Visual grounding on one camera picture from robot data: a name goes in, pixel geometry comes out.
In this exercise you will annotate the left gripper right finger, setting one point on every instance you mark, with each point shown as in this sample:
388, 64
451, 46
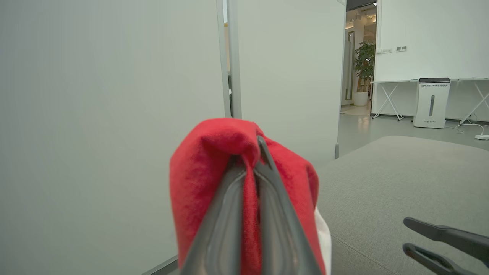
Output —
279, 229

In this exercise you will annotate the potted plant in white pot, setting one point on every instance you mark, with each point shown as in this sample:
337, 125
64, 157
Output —
365, 65

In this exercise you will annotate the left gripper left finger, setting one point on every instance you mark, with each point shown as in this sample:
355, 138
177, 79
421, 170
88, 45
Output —
223, 229

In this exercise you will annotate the white power strip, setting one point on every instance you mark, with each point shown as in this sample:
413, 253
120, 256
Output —
482, 136

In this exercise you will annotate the long wall socket plate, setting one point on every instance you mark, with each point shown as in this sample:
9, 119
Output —
385, 50

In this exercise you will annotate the white air purifier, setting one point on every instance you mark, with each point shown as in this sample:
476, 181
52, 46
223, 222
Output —
431, 103

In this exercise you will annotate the white folding table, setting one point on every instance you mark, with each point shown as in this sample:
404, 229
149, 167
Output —
477, 101
389, 95

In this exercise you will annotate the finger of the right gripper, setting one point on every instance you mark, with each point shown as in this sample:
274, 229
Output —
454, 236
431, 259

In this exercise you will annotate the grey fabric seat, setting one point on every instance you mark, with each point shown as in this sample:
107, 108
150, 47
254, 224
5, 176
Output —
382, 183

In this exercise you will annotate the red and white garment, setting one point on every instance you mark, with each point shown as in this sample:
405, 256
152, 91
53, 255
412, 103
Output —
198, 172

